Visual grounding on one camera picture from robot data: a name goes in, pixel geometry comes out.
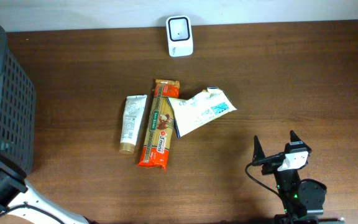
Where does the cream yellow snack bag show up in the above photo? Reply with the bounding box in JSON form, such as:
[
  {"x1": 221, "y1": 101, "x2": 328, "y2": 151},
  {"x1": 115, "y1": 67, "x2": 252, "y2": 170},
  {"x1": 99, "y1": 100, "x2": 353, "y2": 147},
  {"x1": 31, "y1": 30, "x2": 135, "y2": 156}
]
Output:
[{"x1": 168, "y1": 86, "x2": 236, "y2": 138}]

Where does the orange spaghetti packet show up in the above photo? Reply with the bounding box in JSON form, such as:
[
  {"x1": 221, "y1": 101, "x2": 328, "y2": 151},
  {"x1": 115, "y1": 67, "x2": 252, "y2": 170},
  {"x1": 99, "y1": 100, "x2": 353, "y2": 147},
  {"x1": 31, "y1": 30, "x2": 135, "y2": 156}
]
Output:
[{"x1": 138, "y1": 79, "x2": 180, "y2": 169}]

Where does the white cream tube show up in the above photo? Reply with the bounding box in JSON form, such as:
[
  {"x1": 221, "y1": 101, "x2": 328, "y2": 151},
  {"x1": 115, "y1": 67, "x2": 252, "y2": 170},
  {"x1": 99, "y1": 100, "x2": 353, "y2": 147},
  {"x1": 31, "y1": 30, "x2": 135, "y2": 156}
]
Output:
[{"x1": 119, "y1": 95, "x2": 147, "y2": 154}]

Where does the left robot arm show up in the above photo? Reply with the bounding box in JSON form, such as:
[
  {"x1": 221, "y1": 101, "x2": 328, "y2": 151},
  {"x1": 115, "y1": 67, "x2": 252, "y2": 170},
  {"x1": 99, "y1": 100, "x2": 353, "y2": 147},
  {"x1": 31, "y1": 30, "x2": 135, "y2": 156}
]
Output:
[{"x1": 0, "y1": 154, "x2": 92, "y2": 224}]

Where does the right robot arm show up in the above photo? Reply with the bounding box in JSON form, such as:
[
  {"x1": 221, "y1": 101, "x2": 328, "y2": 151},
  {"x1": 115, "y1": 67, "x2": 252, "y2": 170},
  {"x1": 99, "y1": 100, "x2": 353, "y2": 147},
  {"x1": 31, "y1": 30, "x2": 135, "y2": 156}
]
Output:
[{"x1": 248, "y1": 131, "x2": 327, "y2": 223}]

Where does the white barcode scanner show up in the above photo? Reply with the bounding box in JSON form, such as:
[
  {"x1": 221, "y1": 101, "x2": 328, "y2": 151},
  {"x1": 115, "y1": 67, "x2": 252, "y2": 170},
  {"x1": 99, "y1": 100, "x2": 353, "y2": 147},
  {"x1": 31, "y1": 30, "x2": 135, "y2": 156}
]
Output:
[{"x1": 166, "y1": 16, "x2": 194, "y2": 57}]

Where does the dark grey plastic basket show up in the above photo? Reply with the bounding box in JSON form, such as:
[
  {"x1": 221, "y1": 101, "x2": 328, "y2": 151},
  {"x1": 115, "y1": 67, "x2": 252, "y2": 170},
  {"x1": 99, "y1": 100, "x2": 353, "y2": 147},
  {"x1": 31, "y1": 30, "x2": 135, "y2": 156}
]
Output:
[{"x1": 0, "y1": 26, "x2": 36, "y2": 174}]

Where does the right black camera cable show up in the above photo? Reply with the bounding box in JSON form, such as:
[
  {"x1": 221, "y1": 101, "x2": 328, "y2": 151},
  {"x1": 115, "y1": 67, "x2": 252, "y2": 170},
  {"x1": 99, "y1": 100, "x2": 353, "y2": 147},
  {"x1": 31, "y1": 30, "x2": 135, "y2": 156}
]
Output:
[{"x1": 244, "y1": 154, "x2": 287, "y2": 206}]

